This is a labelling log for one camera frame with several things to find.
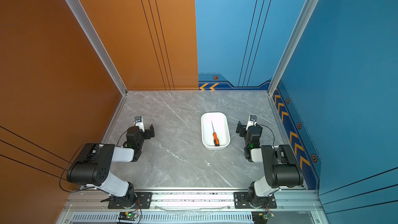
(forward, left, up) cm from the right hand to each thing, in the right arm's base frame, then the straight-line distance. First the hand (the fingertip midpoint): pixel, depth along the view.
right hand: (248, 122), depth 94 cm
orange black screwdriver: (-9, +20, -4) cm, 23 cm away
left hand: (0, +64, 0) cm, 64 cm away
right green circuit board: (-46, 0, -9) cm, 47 cm away
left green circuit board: (-46, +63, -9) cm, 79 cm away
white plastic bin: (+5, +18, -8) cm, 20 cm away
